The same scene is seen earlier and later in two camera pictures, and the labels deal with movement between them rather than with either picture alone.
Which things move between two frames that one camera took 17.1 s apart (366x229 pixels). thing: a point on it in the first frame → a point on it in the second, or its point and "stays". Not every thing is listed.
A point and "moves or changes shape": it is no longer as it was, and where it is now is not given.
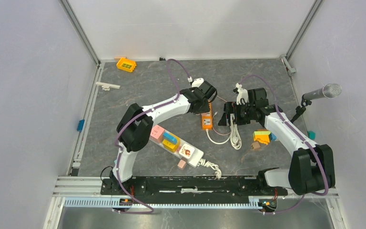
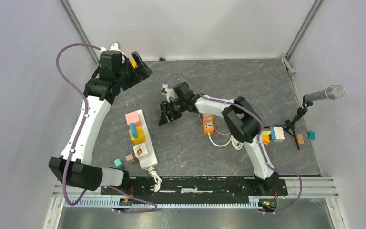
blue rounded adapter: x=168 y=136 moves or changes shape
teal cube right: x=311 y=135 stays
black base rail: x=238 y=187 stays
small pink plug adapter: x=182 y=163 moves or changes shape
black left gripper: x=206 y=109 → x=145 y=71
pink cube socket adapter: x=157 y=133 moves or changes shape
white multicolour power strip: x=193 y=156 → x=152 y=160
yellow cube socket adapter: x=172 y=145 moves or changes shape
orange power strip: x=207 y=119 stays
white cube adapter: x=187 y=150 moves or changes shape
